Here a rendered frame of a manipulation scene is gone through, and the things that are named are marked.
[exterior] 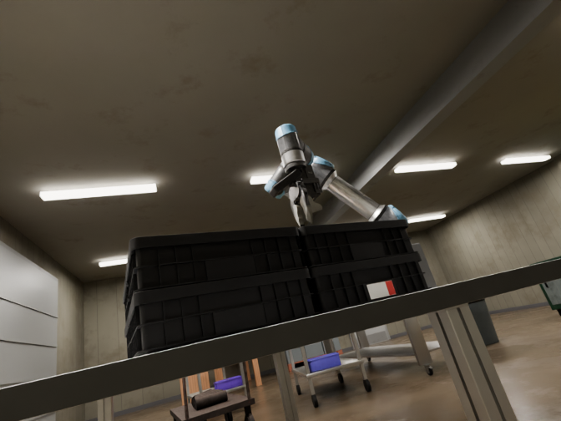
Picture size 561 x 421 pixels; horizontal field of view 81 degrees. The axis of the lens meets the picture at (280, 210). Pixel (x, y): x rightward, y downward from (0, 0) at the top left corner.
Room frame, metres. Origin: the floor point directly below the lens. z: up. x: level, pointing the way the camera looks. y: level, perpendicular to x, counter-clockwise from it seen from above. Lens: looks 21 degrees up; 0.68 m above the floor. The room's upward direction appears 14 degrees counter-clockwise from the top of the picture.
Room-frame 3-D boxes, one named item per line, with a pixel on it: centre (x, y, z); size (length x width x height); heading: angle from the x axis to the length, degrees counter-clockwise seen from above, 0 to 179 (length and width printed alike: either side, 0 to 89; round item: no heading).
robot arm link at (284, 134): (0.96, -0.08, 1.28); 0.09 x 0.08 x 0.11; 157
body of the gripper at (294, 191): (0.96, -0.09, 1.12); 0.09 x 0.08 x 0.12; 115
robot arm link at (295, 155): (0.96, -0.08, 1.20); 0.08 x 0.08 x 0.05
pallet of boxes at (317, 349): (8.11, 0.16, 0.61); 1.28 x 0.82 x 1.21; 111
